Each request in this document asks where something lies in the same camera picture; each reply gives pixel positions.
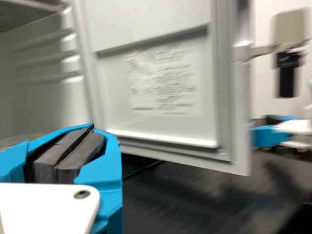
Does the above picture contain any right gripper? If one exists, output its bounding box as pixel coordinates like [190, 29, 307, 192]
[251, 115, 312, 149]

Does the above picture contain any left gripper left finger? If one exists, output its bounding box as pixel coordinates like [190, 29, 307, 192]
[0, 122, 95, 183]

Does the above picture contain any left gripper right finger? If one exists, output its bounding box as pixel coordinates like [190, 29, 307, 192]
[55, 129, 124, 234]

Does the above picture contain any incubator door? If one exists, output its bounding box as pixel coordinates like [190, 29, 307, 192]
[72, 0, 253, 177]

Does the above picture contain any white incubator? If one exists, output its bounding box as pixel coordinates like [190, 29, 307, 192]
[0, 0, 95, 153]

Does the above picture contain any black platform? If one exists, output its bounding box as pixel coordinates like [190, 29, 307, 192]
[120, 143, 312, 234]

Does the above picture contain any cream microscope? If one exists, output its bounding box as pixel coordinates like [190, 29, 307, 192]
[233, 7, 312, 99]

